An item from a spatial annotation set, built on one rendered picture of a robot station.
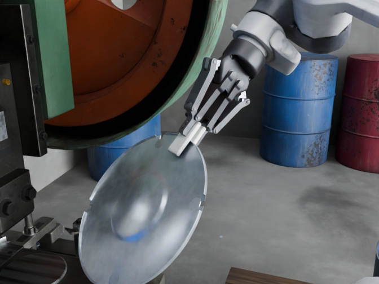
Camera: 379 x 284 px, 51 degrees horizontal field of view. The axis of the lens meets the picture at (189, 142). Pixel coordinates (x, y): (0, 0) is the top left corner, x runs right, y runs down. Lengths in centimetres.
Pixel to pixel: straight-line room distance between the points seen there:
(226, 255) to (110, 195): 150
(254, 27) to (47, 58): 39
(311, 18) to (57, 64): 48
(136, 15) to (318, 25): 45
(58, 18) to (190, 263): 158
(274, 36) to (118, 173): 39
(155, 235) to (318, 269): 164
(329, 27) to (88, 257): 57
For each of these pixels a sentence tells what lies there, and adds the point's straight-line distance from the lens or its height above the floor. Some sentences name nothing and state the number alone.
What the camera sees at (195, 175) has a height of 101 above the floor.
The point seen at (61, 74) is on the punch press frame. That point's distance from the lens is 84.
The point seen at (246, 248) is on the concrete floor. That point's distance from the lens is 229.
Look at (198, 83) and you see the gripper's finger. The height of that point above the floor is 114.
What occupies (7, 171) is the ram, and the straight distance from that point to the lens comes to 80.
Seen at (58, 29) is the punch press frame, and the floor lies 122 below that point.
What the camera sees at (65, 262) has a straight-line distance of 86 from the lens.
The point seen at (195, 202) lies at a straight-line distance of 62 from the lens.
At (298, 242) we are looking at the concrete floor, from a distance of 240.
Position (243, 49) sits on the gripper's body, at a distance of 72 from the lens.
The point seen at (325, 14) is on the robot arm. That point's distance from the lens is 68.
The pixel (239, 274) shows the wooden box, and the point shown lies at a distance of 152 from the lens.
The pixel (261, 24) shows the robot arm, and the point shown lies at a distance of 73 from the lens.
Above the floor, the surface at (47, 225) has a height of 75.
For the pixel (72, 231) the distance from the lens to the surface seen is 95.
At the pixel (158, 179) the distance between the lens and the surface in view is 69.
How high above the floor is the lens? 127
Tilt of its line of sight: 19 degrees down
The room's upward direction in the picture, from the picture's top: straight up
